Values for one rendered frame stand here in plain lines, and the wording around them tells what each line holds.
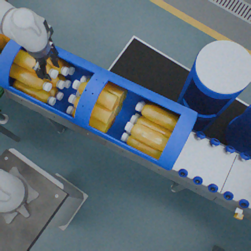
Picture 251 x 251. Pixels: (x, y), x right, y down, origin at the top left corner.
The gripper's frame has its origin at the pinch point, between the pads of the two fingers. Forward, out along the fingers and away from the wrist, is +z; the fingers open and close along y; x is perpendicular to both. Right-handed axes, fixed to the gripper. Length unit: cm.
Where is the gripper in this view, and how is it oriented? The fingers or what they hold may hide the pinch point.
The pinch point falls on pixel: (51, 70)
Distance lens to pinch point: 150.3
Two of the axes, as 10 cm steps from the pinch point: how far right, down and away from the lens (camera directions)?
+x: -8.9, -4.4, 1.3
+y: 4.6, -8.6, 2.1
